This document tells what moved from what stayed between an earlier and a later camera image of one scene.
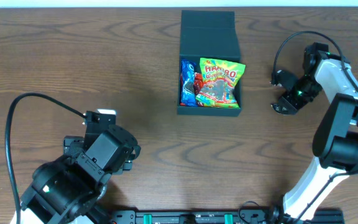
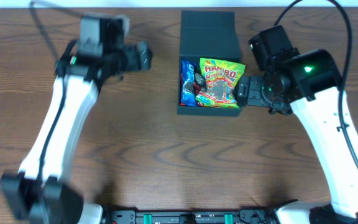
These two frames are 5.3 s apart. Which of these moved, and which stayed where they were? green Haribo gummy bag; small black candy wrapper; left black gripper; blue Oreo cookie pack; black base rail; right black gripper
Moved: left black gripper; small black candy wrapper; right black gripper
Stayed: blue Oreo cookie pack; black base rail; green Haribo gummy bag
